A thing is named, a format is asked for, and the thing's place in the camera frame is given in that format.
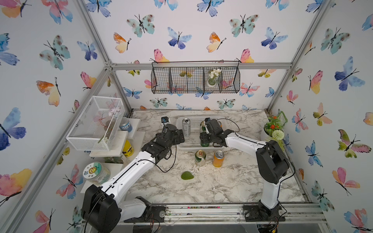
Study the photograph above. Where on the green leaf piece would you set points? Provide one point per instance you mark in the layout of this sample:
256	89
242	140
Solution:
187	175

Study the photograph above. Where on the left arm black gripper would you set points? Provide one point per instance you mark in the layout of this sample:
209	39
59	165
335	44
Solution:
177	140

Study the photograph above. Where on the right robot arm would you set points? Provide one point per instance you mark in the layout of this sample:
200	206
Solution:
272	165

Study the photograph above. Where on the white mesh box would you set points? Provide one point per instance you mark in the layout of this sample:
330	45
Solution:
97	125

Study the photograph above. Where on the blue cup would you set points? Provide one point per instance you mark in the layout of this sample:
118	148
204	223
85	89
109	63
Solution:
125	125

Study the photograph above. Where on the potted artificial plant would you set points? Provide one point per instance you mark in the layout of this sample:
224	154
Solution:
273	129

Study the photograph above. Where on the white stepped shelf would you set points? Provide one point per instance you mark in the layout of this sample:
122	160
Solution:
135	137

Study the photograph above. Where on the metal base rail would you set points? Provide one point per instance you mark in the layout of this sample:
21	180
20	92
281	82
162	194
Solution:
224	213

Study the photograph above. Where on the yellow canister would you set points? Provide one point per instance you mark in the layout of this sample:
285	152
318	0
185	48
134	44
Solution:
128	149

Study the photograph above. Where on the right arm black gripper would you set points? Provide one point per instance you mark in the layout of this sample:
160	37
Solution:
202	136

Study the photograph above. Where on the green white beer can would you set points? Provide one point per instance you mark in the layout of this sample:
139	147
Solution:
200	158
203	127

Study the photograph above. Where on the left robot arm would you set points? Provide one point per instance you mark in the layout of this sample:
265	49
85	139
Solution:
103	207

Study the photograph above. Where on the orange juice can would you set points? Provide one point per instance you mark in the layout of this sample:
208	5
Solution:
218	158

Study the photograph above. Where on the white plastic perforated basket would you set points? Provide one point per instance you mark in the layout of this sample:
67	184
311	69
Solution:
192	142

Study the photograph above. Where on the silver tall drink can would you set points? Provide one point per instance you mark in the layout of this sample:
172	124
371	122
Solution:
186	125

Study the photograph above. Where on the black wire wall basket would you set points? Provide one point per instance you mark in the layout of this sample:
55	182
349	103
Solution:
191	77

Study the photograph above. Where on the white flower vase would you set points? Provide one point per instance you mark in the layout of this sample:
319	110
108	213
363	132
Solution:
213	77

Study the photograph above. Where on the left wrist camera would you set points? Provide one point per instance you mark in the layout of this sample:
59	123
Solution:
165	120

